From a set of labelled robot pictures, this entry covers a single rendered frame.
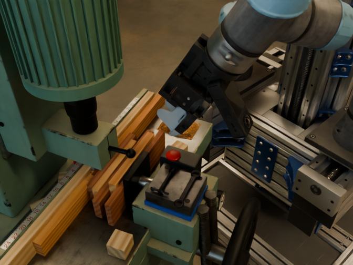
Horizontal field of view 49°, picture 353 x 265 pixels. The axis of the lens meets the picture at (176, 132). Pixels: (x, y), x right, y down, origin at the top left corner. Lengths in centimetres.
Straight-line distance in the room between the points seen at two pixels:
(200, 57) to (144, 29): 294
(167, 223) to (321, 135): 60
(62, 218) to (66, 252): 6
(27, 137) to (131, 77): 213
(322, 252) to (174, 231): 100
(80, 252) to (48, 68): 37
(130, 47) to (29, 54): 267
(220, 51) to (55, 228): 47
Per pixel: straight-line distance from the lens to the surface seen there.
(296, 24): 55
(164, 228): 79
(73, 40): 59
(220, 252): 88
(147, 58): 310
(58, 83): 63
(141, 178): 82
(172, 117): 69
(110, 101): 266
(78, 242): 82
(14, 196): 100
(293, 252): 166
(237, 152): 149
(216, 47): 57
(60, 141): 81
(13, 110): 77
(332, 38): 61
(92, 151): 77
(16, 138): 83
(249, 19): 53
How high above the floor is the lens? 157
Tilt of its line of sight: 41 degrees down
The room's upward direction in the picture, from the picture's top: straight up
